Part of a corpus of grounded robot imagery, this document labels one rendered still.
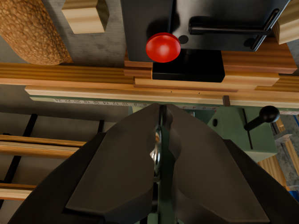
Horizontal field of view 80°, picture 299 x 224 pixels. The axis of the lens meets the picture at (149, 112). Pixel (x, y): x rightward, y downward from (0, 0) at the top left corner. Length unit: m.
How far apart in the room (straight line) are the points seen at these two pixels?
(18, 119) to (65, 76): 2.93
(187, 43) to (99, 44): 0.19
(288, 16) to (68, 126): 2.84
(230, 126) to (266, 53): 0.12
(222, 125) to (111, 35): 0.22
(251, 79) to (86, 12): 0.24
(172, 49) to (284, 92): 0.29
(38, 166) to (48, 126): 0.58
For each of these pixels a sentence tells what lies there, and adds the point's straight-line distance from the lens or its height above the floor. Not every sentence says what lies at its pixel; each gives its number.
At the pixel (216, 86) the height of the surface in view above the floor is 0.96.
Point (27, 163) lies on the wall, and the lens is 2.97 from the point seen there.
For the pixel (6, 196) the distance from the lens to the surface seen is 2.44.
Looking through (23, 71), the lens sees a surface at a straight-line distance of 0.44.
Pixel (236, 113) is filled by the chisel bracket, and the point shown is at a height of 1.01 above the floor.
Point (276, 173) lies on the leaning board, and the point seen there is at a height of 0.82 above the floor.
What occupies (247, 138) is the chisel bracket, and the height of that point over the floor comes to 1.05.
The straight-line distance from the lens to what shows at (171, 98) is 0.36.
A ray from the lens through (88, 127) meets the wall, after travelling 2.86.
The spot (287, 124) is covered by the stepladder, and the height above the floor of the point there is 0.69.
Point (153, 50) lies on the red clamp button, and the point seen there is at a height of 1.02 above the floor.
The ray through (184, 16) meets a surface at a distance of 0.17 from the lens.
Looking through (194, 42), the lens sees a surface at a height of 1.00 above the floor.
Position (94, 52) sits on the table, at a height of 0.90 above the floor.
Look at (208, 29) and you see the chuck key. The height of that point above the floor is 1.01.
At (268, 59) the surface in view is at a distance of 0.31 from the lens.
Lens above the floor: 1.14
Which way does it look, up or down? 28 degrees down
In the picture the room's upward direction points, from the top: 176 degrees counter-clockwise
